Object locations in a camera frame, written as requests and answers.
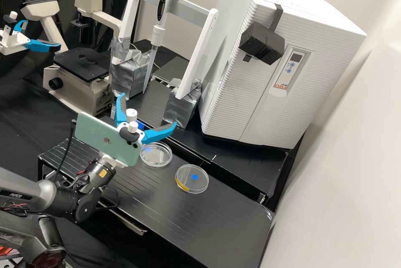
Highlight right wrist camera phone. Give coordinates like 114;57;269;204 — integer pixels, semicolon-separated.
76;111;144;168

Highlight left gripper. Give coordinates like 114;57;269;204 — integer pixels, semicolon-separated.
0;19;62;56

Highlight petri dish lid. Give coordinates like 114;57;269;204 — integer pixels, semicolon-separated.
175;164;210;194

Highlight incubator door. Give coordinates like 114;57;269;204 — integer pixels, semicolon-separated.
200;0;318;150

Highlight cream microscope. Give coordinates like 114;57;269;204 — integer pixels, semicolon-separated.
20;0;124;115

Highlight white pipette stand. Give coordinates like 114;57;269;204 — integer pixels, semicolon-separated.
109;0;220;130

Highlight white incubator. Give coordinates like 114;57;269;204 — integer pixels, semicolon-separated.
200;0;368;151

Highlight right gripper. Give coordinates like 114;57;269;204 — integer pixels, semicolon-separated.
99;92;178;169

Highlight petri dish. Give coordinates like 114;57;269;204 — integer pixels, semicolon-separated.
140;141;173;168

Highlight pipette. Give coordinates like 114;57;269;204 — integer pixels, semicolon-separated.
142;0;172;94

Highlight left phone holder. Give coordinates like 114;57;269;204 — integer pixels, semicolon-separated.
2;10;20;43

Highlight black cable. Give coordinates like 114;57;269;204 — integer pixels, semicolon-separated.
54;119;79;184

